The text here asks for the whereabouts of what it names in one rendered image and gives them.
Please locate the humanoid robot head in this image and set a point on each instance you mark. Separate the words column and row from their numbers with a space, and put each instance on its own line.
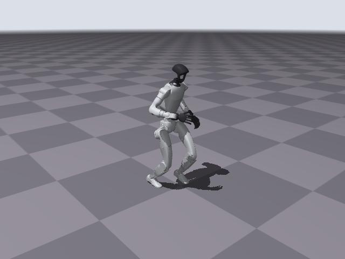
column 180, row 70

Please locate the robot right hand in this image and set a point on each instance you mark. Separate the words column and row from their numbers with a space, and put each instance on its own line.
column 183, row 117

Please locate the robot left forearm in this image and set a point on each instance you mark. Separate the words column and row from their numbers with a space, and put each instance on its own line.
column 184, row 107

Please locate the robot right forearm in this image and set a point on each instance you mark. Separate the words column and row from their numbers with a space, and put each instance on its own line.
column 163, row 114

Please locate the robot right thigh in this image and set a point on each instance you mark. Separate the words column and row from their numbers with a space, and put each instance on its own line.
column 165, row 145

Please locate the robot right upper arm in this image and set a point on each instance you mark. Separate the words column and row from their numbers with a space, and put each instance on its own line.
column 162, row 94

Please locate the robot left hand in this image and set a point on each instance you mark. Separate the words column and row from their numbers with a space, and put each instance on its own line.
column 195, row 120

